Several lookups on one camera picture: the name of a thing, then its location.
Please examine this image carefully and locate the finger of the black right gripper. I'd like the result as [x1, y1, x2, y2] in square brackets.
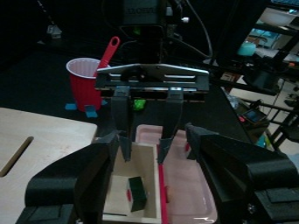
[110, 86, 134, 163]
[156, 87, 184, 165]

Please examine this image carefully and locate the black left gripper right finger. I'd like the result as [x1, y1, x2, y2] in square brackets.
[184, 122, 299, 224]

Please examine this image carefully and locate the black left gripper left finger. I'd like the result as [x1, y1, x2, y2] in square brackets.
[15, 130, 120, 224]

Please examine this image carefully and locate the pink rectangular plate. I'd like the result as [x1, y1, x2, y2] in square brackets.
[134, 124, 221, 224]

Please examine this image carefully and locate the dark green sushi piece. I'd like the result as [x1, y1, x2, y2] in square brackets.
[126, 176, 148, 213]

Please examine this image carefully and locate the small green toy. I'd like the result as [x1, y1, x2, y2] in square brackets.
[132, 99, 147, 111]

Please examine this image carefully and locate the blue block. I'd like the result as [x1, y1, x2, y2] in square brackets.
[84, 105, 99, 118]

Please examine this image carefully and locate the red plastic cup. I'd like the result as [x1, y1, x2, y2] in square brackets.
[66, 57, 112, 113]

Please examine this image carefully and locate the light wooden cutting board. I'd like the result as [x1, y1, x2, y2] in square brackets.
[0, 107, 99, 224]

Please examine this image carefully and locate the light wooden box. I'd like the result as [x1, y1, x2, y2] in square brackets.
[102, 142, 164, 224]

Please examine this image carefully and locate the small device with screen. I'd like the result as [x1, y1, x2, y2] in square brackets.
[238, 108, 270, 125]

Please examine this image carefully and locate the teal cup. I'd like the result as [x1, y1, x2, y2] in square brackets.
[238, 41, 258, 57]

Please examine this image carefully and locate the black metal shelf rack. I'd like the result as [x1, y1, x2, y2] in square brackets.
[211, 0, 299, 97]

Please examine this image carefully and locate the red chopstick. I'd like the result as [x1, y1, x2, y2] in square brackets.
[156, 163, 171, 224]

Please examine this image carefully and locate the white bowl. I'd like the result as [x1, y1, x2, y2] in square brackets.
[258, 8, 297, 27]

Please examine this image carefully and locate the small white object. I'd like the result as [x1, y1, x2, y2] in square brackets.
[46, 24, 63, 39]

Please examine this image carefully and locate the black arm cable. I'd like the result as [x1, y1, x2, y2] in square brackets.
[182, 0, 215, 60]

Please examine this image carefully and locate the red spatula handle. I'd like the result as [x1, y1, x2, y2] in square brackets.
[92, 36, 122, 77]

